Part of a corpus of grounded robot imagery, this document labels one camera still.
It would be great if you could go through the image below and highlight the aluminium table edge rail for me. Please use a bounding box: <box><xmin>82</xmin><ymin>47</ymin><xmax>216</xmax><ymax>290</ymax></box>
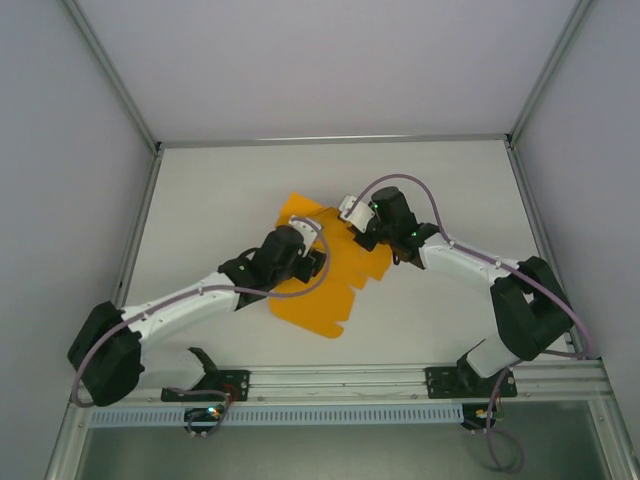
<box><xmin>110</xmin><ymin>144</ymin><xmax>165</xmax><ymax>307</ymax></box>
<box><xmin>503</xmin><ymin>142</ymin><xmax>589</xmax><ymax>360</ymax></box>
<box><xmin>158</xmin><ymin>132</ymin><xmax>512</xmax><ymax>149</ymax></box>

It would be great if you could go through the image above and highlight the wide aluminium mounting rail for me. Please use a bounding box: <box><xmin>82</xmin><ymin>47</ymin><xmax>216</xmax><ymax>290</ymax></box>
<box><xmin>69</xmin><ymin>360</ymin><xmax>617</xmax><ymax>407</ymax></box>

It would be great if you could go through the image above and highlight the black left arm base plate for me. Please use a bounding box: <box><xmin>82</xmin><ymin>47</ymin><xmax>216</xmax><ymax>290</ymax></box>
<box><xmin>160</xmin><ymin>368</ymin><xmax>251</xmax><ymax>403</ymax></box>

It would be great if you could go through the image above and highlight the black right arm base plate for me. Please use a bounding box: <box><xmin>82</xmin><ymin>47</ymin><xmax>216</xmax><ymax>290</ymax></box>
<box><xmin>424</xmin><ymin>365</ymin><xmax>517</xmax><ymax>400</ymax></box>

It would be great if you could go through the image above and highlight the black controller board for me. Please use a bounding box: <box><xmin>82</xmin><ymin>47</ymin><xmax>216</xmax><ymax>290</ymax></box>
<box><xmin>183</xmin><ymin>406</ymin><xmax>227</xmax><ymax>440</ymax></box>
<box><xmin>460</xmin><ymin>403</ymin><xmax>505</xmax><ymax>432</ymax></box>

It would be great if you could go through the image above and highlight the slotted light blue cable duct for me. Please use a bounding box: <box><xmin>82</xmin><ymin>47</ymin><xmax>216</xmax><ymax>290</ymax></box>
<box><xmin>89</xmin><ymin>405</ymin><xmax>466</xmax><ymax>429</ymax></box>

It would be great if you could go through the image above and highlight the aluminium frame leg post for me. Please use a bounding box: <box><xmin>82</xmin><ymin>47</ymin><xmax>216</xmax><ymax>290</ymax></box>
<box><xmin>588</xmin><ymin>399</ymin><xmax>639</xmax><ymax>480</ymax></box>
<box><xmin>43</xmin><ymin>403</ymin><xmax>92</xmax><ymax>480</ymax></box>

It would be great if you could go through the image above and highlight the aluminium upright frame post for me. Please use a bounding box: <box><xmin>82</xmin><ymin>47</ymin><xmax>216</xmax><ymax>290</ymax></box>
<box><xmin>505</xmin><ymin>0</ymin><xmax>600</xmax><ymax>146</ymax></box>
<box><xmin>62</xmin><ymin>0</ymin><xmax>162</xmax><ymax>151</ymax></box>

